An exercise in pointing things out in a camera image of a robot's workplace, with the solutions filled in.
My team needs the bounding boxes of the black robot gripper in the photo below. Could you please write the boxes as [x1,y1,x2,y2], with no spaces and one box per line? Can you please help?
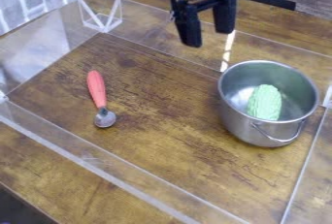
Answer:
[170,0,236,48]

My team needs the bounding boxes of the silver metal pot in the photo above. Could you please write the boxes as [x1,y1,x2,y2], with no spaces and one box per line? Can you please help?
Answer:
[218,60,318,147]

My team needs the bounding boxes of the clear acrylic triangular bracket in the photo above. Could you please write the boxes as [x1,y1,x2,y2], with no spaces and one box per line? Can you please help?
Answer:
[77,0,123,33]

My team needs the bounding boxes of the orange handled metal scoop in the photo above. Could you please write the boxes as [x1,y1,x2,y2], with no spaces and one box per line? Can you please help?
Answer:
[87,70,116,128]

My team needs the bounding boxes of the green bitter gourd toy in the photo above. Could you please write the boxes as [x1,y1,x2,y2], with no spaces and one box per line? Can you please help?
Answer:
[246,84,281,120]

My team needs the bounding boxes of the clear acrylic enclosure walls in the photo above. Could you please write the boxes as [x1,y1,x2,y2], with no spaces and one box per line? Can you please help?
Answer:
[0,0,332,224]

